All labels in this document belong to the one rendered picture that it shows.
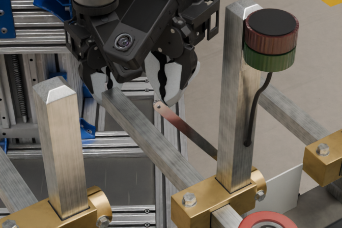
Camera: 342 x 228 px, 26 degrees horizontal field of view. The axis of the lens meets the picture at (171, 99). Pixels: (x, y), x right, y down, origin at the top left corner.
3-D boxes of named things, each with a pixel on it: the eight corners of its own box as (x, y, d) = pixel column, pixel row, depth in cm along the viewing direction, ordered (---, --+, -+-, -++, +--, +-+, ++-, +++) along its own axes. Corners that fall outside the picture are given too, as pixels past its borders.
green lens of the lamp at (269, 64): (232, 52, 87) (233, 36, 86) (272, 36, 89) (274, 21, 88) (264, 78, 83) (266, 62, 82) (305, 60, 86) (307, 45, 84)
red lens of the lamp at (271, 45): (233, 34, 85) (234, 18, 84) (274, 18, 88) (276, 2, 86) (266, 60, 81) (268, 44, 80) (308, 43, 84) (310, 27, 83)
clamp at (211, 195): (170, 219, 106) (170, 195, 103) (245, 182, 112) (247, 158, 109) (192, 245, 103) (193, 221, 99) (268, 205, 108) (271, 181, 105)
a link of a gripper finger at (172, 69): (206, 96, 103) (208, 41, 97) (181, 119, 99) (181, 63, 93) (188, 88, 104) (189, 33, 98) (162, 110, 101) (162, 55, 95)
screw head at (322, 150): (312, 150, 115) (313, 144, 114) (323, 145, 116) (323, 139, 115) (321, 158, 114) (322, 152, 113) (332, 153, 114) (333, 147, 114)
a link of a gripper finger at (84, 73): (104, 82, 124) (101, 39, 118) (109, 88, 123) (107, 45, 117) (79, 91, 122) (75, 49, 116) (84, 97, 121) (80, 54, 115)
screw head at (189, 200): (178, 200, 102) (178, 194, 101) (191, 194, 103) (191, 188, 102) (187, 210, 101) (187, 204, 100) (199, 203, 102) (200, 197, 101)
